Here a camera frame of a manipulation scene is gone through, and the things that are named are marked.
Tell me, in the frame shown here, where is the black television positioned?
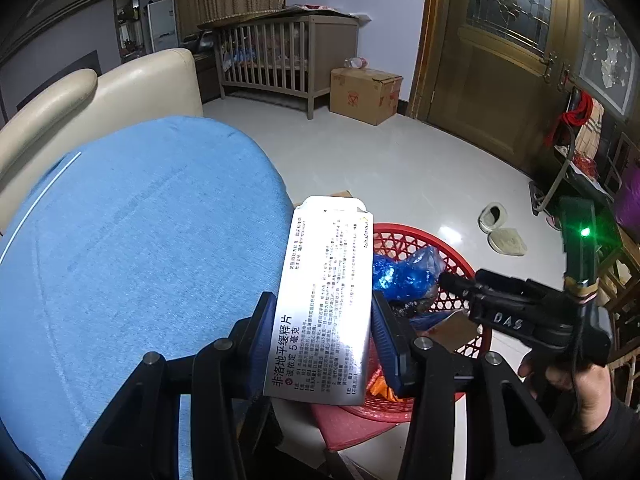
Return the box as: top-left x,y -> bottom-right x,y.
16,50 -> 103,111

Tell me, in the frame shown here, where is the silver medicine box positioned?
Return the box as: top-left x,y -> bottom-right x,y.
262,196 -> 375,407

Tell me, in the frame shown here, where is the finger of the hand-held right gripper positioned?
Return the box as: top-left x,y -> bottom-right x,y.
467,295 -> 571,348
437,269 -> 566,311

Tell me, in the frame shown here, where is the brown cardboard piece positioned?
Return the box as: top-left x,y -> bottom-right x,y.
407,310 -> 483,356

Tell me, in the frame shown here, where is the blue plastic bag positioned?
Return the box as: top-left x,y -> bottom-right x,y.
371,246 -> 453,303

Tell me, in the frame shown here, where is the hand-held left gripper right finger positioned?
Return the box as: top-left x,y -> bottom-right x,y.
371,290 -> 583,480

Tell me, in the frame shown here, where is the beige leather sofa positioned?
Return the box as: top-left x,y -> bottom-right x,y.
0,47 -> 205,236

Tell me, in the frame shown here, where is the red plastic basket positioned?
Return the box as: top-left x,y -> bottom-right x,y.
310,222 -> 493,423

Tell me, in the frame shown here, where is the orange wrapper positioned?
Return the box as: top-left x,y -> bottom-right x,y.
366,367 -> 401,401

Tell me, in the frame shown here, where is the person's right forearm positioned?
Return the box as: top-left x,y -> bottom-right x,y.
560,395 -> 640,480

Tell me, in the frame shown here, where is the plaid scarf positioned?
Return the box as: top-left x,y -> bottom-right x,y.
575,100 -> 603,161

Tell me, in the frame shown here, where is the wooden door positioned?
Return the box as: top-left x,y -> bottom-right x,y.
407,0 -> 640,181

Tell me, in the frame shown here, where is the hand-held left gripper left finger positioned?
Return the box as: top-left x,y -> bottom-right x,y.
62,291 -> 281,480

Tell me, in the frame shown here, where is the display cabinet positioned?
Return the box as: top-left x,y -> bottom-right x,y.
114,0 -> 146,61

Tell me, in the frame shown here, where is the beige slipper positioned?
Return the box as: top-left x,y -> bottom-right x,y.
489,227 -> 528,256
477,202 -> 505,233

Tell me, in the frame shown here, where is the white standing air conditioner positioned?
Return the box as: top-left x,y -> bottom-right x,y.
146,0 -> 180,53

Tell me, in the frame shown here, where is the person's right hand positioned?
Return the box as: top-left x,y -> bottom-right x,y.
517,350 -> 608,441

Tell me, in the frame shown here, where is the red hanging cloth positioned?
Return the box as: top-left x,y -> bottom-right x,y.
545,87 -> 593,148

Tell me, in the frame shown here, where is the thin white rod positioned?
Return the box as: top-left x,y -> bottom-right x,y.
0,152 -> 82,266

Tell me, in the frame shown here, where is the cardboard box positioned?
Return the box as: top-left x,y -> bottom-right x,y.
329,66 -> 404,127

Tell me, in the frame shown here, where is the wooden crib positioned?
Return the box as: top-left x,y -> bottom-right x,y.
199,14 -> 360,121

